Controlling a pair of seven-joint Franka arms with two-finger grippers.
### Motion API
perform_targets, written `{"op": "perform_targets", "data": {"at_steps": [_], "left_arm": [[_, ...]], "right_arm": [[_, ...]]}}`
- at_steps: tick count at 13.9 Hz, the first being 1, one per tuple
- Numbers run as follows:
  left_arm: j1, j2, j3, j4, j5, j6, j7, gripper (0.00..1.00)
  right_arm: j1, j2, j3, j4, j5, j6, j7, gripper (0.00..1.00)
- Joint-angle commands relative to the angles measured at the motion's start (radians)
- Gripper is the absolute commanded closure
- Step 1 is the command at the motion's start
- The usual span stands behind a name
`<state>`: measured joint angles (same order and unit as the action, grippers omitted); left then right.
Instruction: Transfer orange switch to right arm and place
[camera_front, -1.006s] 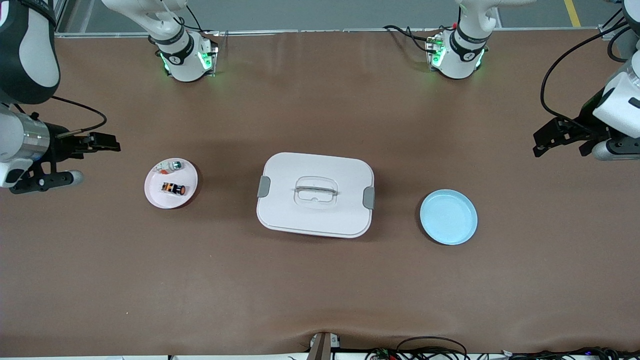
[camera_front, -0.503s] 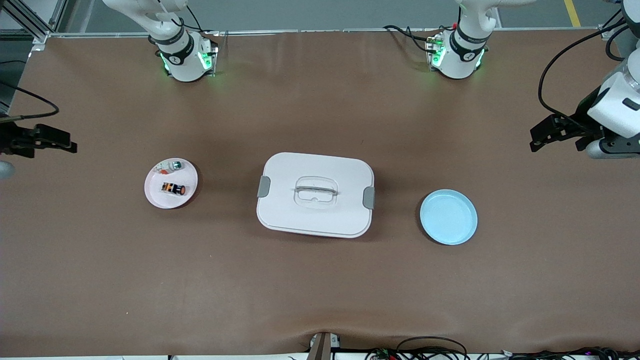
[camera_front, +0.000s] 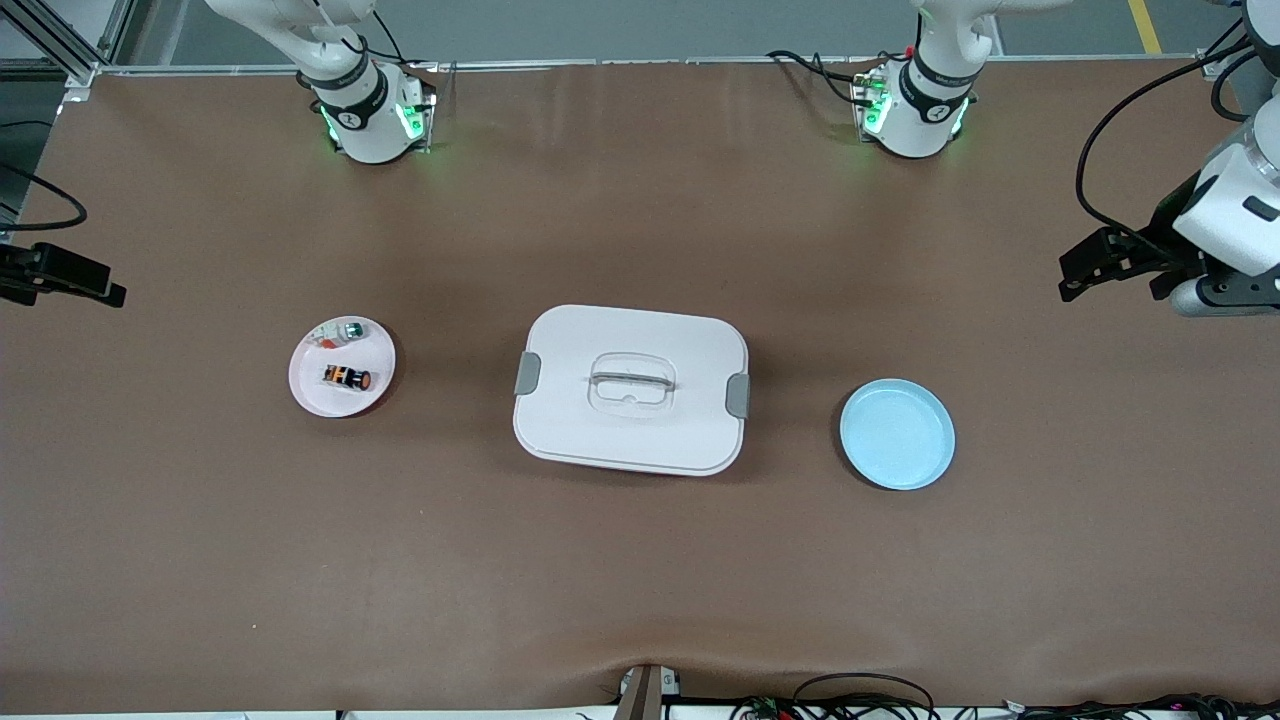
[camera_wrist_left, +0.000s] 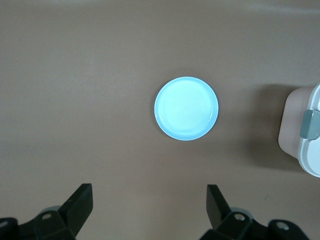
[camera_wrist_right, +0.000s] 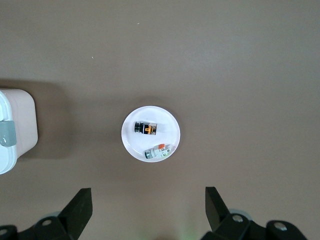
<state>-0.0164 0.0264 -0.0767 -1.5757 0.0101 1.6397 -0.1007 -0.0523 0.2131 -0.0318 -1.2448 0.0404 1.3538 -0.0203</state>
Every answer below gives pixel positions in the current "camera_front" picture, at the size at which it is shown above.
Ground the black arm base cable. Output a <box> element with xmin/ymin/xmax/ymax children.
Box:
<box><xmin>370</xmin><ymin>8</ymin><xmax>441</xmax><ymax>77</ymax></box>
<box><xmin>765</xmin><ymin>48</ymin><xmax>873</xmax><ymax>107</ymax></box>

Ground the white switch with green button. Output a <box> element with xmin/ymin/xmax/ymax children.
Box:
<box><xmin>309</xmin><ymin>319</ymin><xmax>369</xmax><ymax>350</ymax></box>

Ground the tangled cable bundle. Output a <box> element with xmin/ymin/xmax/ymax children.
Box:
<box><xmin>730</xmin><ymin>693</ymin><xmax>1280</xmax><ymax>720</ymax></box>

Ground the metal mount post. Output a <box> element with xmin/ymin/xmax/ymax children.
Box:
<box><xmin>612</xmin><ymin>664</ymin><xmax>683</xmax><ymax>720</ymax></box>

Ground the round pink plate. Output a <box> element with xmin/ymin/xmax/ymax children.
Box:
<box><xmin>288</xmin><ymin>316</ymin><xmax>398</xmax><ymax>419</ymax></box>

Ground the round light blue plate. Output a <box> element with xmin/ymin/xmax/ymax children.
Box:
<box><xmin>839</xmin><ymin>377</ymin><xmax>957</xmax><ymax>492</ymax></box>

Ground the black looped cable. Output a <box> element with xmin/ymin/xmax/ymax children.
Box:
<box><xmin>792</xmin><ymin>672</ymin><xmax>938</xmax><ymax>720</ymax></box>

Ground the black left arm base cable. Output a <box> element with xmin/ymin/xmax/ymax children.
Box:
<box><xmin>765</xmin><ymin>48</ymin><xmax>873</xmax><ymax>107</ymax></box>

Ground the brown table cover sheet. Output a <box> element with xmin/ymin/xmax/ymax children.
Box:
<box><xmin>0</xmin><ymin>58</ymin><xmax>1280</xmax><ymax>716</ymax></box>

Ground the white lidded storage box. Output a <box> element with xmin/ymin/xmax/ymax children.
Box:
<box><xmin>512</xmin><ymin>304</ymin><xmax>751</xmax><ymax>478</ymax></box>

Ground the black right arm base cable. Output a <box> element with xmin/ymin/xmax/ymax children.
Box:
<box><xmin>370</xmin><ymin>8</ymin><xmax>441</xmax><ymax>77</ymax></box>

